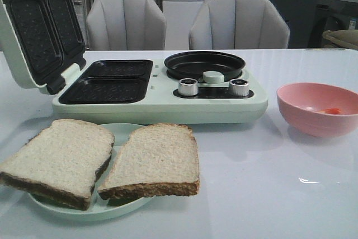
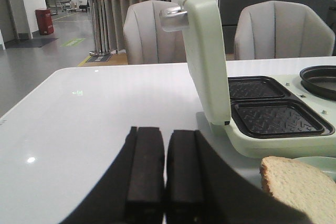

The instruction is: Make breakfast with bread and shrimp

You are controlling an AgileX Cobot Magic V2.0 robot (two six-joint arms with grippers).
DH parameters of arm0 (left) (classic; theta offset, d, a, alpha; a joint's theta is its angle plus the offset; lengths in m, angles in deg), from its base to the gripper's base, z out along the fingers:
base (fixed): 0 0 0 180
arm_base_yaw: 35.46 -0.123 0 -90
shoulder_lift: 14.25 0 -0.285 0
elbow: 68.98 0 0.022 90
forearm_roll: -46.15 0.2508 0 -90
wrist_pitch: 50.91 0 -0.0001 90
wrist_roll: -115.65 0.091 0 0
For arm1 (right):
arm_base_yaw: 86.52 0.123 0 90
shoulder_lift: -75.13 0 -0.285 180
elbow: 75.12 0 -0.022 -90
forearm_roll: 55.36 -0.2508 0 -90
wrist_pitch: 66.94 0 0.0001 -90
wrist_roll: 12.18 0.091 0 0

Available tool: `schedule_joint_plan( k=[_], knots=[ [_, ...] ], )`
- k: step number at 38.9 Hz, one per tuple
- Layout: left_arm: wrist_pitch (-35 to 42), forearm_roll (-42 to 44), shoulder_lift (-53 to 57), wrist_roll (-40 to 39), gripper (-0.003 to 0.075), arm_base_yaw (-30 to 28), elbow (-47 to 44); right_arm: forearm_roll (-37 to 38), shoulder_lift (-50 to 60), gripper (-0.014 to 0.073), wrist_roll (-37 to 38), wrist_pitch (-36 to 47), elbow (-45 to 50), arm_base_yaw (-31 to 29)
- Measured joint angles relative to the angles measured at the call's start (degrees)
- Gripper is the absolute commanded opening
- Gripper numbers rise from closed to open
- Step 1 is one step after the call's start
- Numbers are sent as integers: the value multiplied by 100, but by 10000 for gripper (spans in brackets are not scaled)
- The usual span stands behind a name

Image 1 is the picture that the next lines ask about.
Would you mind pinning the pink plastic bowl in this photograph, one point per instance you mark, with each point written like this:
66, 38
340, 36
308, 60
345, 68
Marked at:
300, 103

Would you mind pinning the white drawer cabinet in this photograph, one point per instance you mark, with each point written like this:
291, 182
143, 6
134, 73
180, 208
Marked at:
186, 6

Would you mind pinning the mint green breakfast maker lid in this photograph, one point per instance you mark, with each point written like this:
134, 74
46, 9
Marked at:
42, 42

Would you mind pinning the black round frying pan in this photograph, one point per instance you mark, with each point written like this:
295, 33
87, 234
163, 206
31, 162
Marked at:
192, 64

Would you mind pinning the silver control knob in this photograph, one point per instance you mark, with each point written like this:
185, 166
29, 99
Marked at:
188, 87
238, 87

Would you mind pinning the grey upholstered chair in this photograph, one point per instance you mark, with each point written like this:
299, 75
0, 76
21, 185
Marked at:
238, 24
126, 25

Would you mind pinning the right silver control knob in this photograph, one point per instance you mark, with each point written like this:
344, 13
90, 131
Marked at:
238, 87

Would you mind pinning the mint green breakfast maker base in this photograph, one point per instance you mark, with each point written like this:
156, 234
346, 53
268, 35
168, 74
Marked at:
140, 91

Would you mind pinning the mint green round plate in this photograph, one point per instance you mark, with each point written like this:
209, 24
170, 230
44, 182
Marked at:
99, 209

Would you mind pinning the orange shrimp piece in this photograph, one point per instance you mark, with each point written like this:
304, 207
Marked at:
331, 111

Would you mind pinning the left grey upholstered chair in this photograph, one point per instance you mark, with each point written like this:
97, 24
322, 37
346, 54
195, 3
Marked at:
126, 25

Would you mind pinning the left silver control knob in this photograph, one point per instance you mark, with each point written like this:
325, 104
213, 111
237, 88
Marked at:
188, 87

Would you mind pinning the white bread slice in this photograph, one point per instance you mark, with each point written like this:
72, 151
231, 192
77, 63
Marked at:
62, 163
157, 160

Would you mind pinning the right grey upholstered chair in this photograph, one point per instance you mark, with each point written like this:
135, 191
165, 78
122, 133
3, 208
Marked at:
238, 24

